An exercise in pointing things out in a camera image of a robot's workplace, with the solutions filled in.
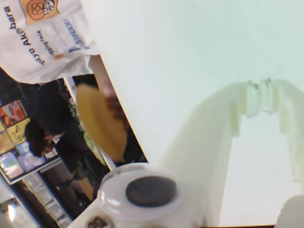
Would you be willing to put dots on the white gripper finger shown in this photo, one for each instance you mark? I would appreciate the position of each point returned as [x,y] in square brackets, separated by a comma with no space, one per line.
[294,123]
[204,142]

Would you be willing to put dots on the background person in black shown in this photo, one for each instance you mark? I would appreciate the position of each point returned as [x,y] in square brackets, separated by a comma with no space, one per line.
[57,114]

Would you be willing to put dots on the yellow plate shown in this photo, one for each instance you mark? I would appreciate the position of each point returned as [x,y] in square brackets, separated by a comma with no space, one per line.
[99,123]

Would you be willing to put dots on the colourful picture display board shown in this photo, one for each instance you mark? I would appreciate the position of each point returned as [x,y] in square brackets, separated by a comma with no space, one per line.
[14,142]

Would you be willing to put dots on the person's hand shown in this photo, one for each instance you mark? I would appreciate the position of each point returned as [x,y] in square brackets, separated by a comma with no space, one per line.
[115,104]

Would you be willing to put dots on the grey storage shelf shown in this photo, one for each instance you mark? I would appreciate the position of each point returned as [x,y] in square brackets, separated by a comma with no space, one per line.
[47,202]

